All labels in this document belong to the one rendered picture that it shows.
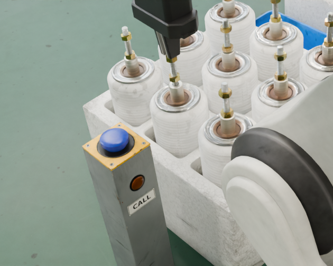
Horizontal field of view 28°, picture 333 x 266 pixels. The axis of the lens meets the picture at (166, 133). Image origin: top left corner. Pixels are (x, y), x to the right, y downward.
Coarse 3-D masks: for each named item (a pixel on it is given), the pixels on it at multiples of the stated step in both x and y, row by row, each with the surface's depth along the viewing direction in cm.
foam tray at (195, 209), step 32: (160, 64) 128; (96, 128) 122; (160, 160) 108; (192, 160) 107; (160, 192) 114; (192, 192) 104; (192, 224) 111; (224, 224) 101; (224, 256) 108; (256, 256) 109
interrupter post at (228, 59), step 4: (224, 52) 111; (228, 52) 111; (232, 52) 111; (224, 56) 111; (228, 56) 111; (232, 56) 111; (224, 60) 112; (228, 60) 111; (232, 60) 112; (224, 64) 112; (228, 64) 112; (232, 64) 112; (228, 68) 113
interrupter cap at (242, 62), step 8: (216, 56) 115; (240, 56) 114; (248, 56) 114; (208, 64) 114; (216, 64) 114; (240, 64) 113; (248, 64) 112; (216, 72) 112; (224, 72) 111; (232, 72) 111; (240, 72) 111
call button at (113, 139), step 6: (108, 132) 92; (114, 132) 92; (120, 132) 92; (126, 132) 92; (102, 138) 91; (108, 138) 91; (114, 138) 91; (120, 138) 91; (126, 138) 91; (102, 144) 91; (108, 144) 90; (114, 144) 90; (120, 144) 90; (126, 144) 91; (108, 150) 91; (114, 150) 91; (120, 150) 91
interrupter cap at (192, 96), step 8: (168, 88) 110; (184, 88) 110; (192, 88) 109; (160, 96) 109; (168, 96) 109; (184, 96) 109; (192, 96) 108; (200, 96) 108; (160, 104) 107; (168, 104) 107; (176, 104) 107; (184, 104) 106; (192, 104) 106; (168, 112) 106; (176, 112) 106
